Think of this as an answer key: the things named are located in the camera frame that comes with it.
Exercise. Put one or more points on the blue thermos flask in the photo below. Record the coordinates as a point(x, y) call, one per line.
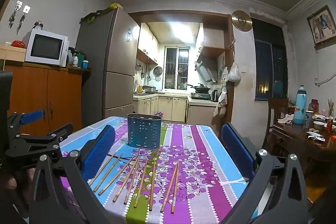
point(299, 108)

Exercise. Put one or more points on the green container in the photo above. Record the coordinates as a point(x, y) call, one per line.
point(80, 58)

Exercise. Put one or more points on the white pill bottle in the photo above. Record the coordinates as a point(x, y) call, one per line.
point(75, 61)

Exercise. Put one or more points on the hanging white cloth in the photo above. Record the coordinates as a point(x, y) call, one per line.
point(221, 103)

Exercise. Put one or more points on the crumpled white cloth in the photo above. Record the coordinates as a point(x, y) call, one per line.
point(286, 119)

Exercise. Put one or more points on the round metal strainer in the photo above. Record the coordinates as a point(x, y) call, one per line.
point(158, 71)

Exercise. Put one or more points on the group of plastic oil bottles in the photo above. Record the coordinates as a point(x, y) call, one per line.
point(159, 113)

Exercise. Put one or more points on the bright kitchen window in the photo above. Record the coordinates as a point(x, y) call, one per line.
point(177, 66)

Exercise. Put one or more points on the blue perforated utensil holder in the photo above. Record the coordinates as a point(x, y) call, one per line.
point(144, 132)

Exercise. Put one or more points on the red drink can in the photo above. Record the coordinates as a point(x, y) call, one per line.
point(329, 125)

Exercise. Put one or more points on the white microwave oven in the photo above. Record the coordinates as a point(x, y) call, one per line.
point(46, 49)

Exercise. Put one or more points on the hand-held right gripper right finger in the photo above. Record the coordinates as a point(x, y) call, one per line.
point(236, 150)

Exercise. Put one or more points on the tall patterned cup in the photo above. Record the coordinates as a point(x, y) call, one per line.
point(309, 119)

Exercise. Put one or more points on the beige box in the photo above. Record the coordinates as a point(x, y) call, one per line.
point(13, 54)

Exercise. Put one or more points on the dark wooden dining table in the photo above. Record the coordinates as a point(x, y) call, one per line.
point(296, 137)

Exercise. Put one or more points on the black wok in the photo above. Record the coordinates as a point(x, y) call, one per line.
point(200, 88)

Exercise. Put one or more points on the person's left hand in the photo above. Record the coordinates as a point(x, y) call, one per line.
point(8, 183)

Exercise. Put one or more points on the grey rice cooker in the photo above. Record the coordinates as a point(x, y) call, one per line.
point(149, 88)

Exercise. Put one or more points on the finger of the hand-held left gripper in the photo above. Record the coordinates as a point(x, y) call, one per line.
point(39, 145)
point(31, 115)

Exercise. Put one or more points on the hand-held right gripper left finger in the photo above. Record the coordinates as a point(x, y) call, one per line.
point(98, 153)

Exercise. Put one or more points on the dark green cloth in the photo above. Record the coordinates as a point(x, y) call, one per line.
point(93, 16)

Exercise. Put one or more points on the hanging feather ornament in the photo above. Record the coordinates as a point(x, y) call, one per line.
point(26, 9)
point(18, 5)

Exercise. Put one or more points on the blue lidded cup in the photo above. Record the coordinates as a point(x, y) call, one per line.
point(85, 64)

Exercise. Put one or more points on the floral striped tablecloth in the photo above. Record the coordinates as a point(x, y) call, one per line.
point(189, 166)

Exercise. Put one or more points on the black twin-bell alarm clock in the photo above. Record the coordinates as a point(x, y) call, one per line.
point(38, 26)

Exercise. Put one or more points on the brown three-door refrigerator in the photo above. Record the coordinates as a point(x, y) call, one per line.
point(118, 61)

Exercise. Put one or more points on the bunch of wooden chopsticks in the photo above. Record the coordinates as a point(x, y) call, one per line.
point(126, 180)

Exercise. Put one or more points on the red round container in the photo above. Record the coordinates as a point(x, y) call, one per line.
point(17, 44)

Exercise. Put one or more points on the wooden chair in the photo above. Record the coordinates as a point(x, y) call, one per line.
point(278, 108)

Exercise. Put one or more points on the beige kitchen base cabinets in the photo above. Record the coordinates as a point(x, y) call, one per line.
point(168, 108)

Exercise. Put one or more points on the steel range hood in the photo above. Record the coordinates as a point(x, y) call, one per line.
point(206, 70)

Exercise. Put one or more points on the yellow bag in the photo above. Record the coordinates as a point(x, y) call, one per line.
point(115, 6)

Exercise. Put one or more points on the red-lidded jar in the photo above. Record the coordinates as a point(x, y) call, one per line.
point(314, 106)

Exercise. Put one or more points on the white bowl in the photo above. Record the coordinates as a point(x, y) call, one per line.
point(318, 125)

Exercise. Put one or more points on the hanging white plastic bag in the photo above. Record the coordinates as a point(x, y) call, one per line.
point(234, 74)

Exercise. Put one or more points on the gold round wall clock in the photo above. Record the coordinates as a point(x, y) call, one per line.
point(241, 20)

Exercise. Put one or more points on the dark barred window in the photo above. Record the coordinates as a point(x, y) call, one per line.
point(267, 69)

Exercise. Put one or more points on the gas stove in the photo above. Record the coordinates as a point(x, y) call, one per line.
point(200, 95)

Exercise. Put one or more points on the framed elephant picture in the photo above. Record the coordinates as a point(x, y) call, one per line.
point(322, 26)

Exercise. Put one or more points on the beige kitchen wall cabinet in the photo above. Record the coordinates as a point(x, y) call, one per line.
point(212, 40)
point(147, 43)

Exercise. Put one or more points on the steel electric kettle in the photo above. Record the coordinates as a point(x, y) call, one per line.
point(214, 95)

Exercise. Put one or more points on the orange wooden cabinet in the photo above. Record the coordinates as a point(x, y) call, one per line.
point(47, 98)

